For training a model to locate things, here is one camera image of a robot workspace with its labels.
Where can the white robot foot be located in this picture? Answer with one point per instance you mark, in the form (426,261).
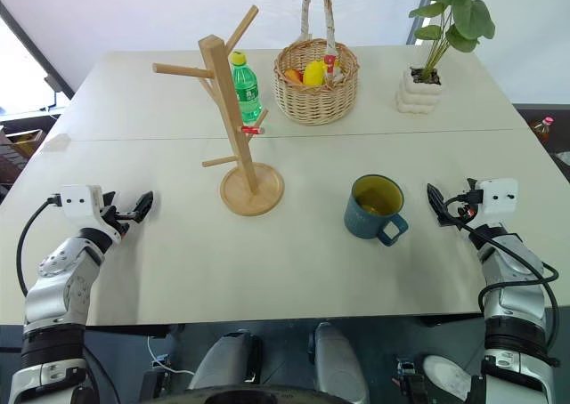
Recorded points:
(445,375)

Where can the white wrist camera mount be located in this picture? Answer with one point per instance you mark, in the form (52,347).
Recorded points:
(80,201)
(501,197)

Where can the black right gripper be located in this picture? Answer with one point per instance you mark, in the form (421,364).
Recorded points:
(461,212)

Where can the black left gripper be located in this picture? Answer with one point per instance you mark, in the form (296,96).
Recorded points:
(119,219)

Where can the silver right robot leg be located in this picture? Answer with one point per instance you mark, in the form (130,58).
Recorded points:
(336,364)

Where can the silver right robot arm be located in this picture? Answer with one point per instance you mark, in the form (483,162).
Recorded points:
(512,284)

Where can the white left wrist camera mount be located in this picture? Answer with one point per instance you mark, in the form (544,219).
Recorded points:
(80,201)

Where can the brown wooden crate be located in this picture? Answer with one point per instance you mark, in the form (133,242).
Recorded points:
(24,141)

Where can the silver left robot leg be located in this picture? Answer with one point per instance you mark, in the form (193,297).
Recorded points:
(225,359)

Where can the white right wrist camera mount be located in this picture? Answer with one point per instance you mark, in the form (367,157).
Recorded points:
(501,197)

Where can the white ribbed plant pot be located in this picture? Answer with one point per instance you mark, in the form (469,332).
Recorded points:
(416,94)

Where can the green plastic bottle yellow cap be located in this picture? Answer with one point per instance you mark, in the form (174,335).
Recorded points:
(246,92)

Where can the green leafy plant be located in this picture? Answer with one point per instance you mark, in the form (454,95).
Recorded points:
(463,17)

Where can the wooden mug tree stand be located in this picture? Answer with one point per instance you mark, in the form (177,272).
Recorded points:
(238,155)

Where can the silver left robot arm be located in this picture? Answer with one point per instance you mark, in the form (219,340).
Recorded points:
(58,284)

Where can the yellow toy fruit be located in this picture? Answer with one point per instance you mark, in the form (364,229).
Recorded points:
(313,74)

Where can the silver robot leg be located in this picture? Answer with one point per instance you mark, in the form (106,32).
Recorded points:
(336,364)
(225,359)

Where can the orange red toy fruit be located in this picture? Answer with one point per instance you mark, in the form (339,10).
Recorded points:
(294,75)

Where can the amber bottle with pink cap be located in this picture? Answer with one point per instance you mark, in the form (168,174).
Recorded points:
(543,130)

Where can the blue mug with yellow inside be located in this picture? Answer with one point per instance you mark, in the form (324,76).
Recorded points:
(369,221)

